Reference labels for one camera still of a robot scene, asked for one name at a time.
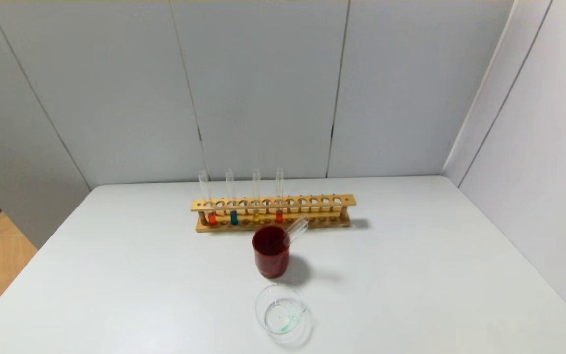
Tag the test tube with blue pigment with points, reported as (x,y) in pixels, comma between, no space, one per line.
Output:
(234,219)

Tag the red plastic cup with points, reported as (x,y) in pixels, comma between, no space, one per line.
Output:
(270,260)

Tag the test tube with yellow pigment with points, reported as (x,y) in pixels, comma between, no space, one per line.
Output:
(256,216)

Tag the test tube with orange-red pigment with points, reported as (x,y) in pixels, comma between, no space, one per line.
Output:
(212,219)

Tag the clear glass beaker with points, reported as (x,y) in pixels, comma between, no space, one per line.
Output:
(280,314)

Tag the test tube with red pigment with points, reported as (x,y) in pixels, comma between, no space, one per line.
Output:
(279,216)

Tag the wooden test tube rack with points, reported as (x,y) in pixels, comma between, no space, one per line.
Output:
(194,205)

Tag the empty clear test tube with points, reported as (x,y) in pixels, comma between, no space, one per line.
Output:
(297,230)

